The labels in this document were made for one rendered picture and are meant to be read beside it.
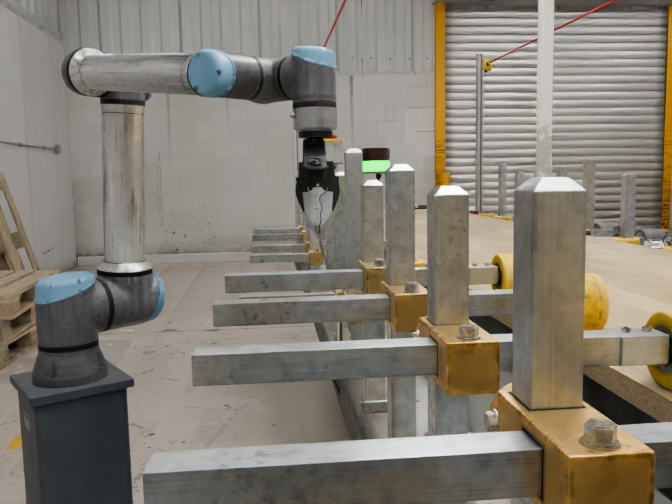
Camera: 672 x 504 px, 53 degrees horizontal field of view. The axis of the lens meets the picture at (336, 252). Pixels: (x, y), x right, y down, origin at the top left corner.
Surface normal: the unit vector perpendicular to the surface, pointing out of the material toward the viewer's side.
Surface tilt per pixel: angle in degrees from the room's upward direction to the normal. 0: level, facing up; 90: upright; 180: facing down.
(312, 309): 90
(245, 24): 90
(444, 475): 90
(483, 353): 90
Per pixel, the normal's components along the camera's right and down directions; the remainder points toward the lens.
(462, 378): 0.10, 0.11
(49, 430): 0.59, 0.08
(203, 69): -0.58, 0.11
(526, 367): -0.99, 0.03
